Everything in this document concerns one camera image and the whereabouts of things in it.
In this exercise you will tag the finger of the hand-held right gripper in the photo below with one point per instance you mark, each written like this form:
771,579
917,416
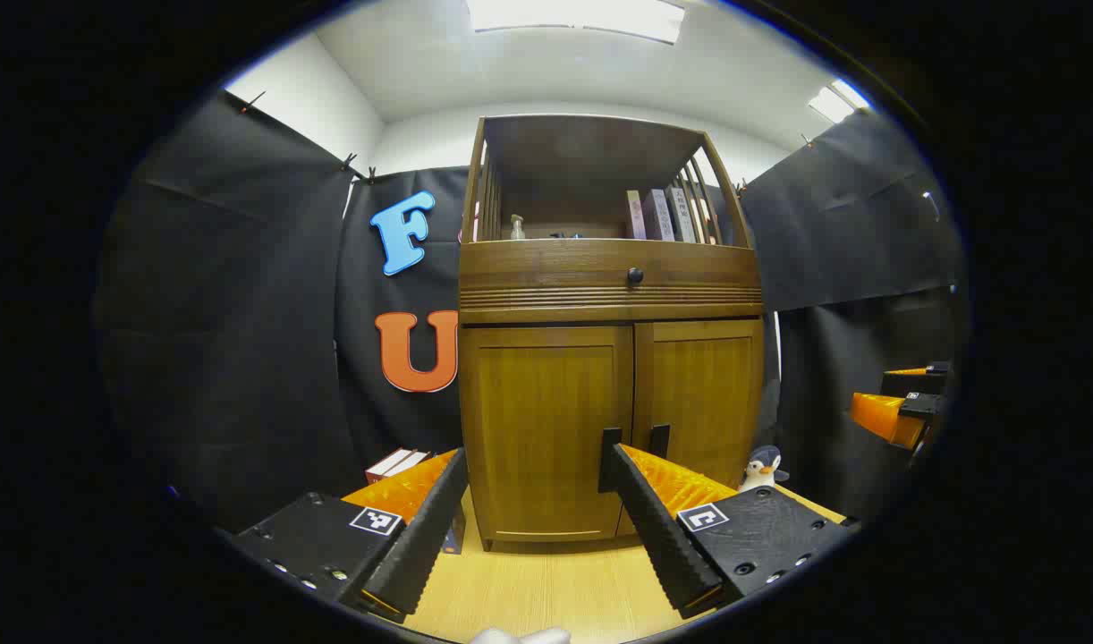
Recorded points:
920,405
913,383

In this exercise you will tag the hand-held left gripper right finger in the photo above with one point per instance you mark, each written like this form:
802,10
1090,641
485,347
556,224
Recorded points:
663,546

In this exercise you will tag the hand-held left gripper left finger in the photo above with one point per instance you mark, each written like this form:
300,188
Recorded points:
421,546

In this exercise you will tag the wooden shoe cabinet door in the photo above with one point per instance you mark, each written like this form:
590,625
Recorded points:
707,394
538,429

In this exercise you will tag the wooden double-door shoe cabinet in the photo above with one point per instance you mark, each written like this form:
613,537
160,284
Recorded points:
555,295

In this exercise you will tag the brown cover book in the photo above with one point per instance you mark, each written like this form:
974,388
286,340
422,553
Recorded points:
410,462

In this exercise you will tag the red cover book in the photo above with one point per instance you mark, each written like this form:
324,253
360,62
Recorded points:
384,463

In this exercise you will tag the penguin plush toy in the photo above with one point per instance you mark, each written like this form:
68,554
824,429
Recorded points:
764,470

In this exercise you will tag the black round drawer knob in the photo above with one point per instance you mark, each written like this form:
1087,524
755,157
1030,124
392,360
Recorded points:
635,275

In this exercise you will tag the small ceiling light panel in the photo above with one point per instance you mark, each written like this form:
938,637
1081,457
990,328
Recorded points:
837,101

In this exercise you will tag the black backdrop cloth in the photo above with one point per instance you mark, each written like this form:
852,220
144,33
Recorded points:
224,313

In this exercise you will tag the pale purple book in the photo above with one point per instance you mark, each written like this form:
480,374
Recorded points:
657,216

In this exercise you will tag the pink book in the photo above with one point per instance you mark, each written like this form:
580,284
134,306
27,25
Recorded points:
634,216

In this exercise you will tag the clear pump bottle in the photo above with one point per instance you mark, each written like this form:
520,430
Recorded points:
517,229

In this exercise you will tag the large ceiling light panel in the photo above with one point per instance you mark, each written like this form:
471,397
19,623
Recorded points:
573,18

